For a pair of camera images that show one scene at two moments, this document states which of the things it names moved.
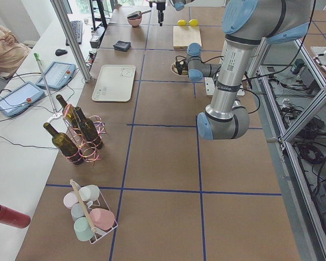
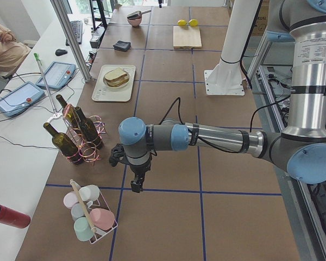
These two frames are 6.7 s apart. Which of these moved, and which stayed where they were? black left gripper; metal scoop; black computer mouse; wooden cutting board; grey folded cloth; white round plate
Moved: white round plate; black left gripper
Stayed: wooden cutting board; black computer mouse; metal scoop; grey folded cloth
